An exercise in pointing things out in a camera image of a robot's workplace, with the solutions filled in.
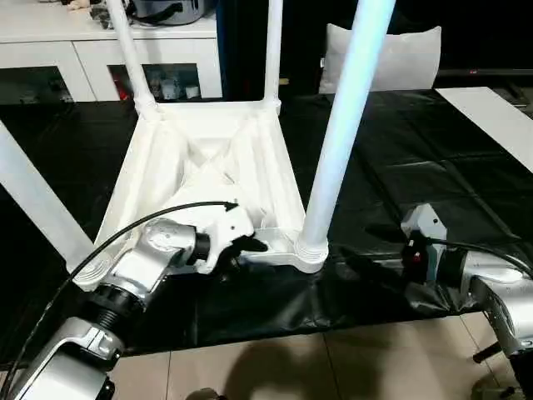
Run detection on white plastic table top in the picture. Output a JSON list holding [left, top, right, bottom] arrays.
[[70, 99, 330, 293]]

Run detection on white plastic table leg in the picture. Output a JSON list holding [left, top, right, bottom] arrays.
[[106, 0, 162, 120], [0, 119, 110, 281], [296, 0, 396, 263], [261, 0, 285, 110]]

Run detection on black work mat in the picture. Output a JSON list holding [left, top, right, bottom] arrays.
[[0, 87, 533, 359]]

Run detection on black stand base bar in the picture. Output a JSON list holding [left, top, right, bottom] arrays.
[[472, 339, 501, 364]]

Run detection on grey cushion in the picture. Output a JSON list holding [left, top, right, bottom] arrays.
[[319, 22, 443, 93]]

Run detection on grey helmet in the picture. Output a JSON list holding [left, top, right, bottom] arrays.
[[131, 0, 217, 24]]

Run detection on black clutter pile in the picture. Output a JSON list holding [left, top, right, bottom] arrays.
[[89, 3, 116, 28]]

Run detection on white glass-door cabinet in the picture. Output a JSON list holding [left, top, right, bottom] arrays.
[[0, 7, 224, 103]]

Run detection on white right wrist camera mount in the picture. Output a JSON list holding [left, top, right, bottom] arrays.
[[400, 203, 449, 284]]

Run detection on black left wrist camera cable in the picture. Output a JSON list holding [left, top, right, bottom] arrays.
[[0, 201, 239, 400]]

